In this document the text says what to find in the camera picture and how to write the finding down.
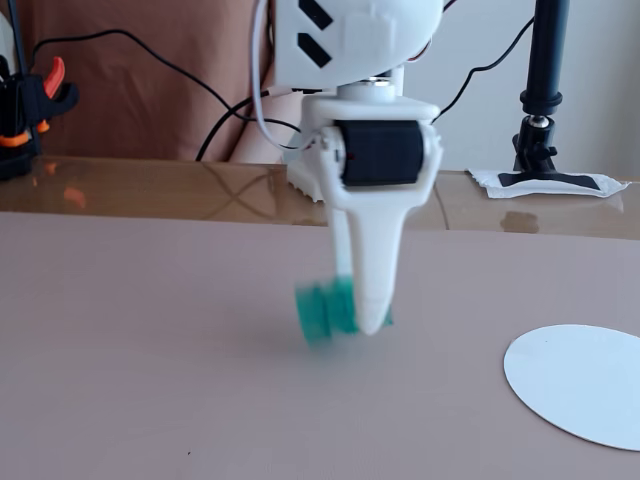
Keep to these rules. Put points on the black tape strip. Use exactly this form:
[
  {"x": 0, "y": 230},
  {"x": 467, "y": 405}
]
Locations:
[{"x": 575, "y": 181}]

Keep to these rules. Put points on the pink mat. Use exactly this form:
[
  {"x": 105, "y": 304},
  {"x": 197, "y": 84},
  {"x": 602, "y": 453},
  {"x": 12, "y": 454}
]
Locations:
[{"x": 150, "y": 350}]

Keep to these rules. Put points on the black camera stand pole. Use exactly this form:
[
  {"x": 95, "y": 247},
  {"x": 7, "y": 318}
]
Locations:
[{"x": 545, "y": 60}]

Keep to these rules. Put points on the thin black rod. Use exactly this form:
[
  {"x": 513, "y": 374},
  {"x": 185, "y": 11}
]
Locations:
[{"x": 24, "y": 50}]

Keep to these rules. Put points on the white paper sheet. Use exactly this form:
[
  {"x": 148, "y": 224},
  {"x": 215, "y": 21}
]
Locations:
[{"x": 480, "y": 180}]

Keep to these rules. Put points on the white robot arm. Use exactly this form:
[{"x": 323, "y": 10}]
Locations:
[{"x": 360, "y": 45}]

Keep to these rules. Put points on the white paper circle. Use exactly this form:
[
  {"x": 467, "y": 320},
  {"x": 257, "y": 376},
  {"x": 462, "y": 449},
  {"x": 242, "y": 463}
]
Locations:
[{"x": 575, "y": 385}]

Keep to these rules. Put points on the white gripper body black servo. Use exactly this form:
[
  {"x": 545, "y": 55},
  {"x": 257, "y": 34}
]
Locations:
[{"x": 381, "y": 154}]

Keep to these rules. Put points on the black orange spring clamp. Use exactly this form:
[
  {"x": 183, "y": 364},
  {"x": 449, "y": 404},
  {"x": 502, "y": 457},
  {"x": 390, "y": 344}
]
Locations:
[{"x": 30, "y": 90}]

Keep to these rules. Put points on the teal lego brick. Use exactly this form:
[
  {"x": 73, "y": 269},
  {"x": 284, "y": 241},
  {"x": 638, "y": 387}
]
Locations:
[{"x": 320, "y": 310}]

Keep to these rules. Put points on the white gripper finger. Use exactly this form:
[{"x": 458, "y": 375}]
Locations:
[
  {"x": 341, "y": 240},
  {"x": 375, "y": 250}
]

